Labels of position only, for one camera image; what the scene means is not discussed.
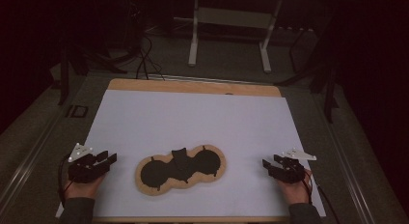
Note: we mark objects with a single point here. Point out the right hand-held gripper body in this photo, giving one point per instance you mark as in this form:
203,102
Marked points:
291,171

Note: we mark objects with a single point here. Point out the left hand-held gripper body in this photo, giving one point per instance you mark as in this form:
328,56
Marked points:
84,171

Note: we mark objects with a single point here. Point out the tan fleece black-lined earmuff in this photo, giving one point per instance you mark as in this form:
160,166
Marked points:
167,185

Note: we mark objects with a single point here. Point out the person's left hand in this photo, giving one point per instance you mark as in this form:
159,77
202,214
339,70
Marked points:
82,189

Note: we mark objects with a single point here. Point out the person's right hand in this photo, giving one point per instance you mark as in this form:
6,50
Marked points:
295,192

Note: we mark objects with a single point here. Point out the black metal stand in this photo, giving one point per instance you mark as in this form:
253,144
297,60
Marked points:
64,76
328,95

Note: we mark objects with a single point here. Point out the black floor bracket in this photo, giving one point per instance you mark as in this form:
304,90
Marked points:
77,111

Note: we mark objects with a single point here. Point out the metal floor rail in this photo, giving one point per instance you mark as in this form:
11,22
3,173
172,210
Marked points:
29,159
347,166

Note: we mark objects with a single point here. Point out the white metal desk frame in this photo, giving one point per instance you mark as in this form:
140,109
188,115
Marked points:
230,19

